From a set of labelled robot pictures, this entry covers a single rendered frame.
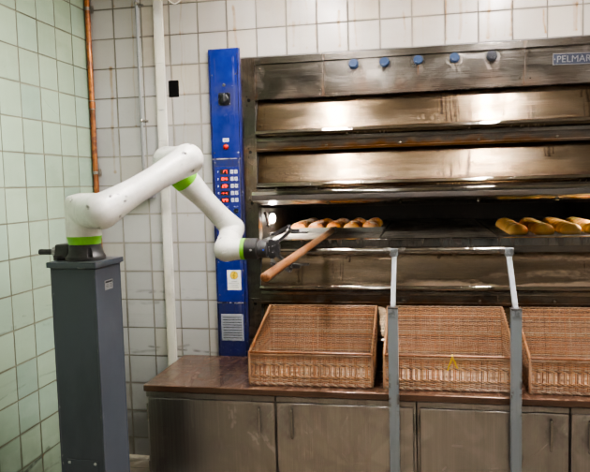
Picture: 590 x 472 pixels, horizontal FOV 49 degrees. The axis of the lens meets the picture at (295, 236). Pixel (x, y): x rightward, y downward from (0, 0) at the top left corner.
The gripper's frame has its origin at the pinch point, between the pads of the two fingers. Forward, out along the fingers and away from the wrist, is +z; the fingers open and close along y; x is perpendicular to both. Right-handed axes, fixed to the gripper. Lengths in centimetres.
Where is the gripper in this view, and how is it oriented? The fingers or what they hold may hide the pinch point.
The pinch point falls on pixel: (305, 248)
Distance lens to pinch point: 272.3
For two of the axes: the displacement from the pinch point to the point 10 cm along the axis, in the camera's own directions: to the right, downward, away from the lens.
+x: -1.8, 0.9, -9.8
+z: 9.8, -0.1, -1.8
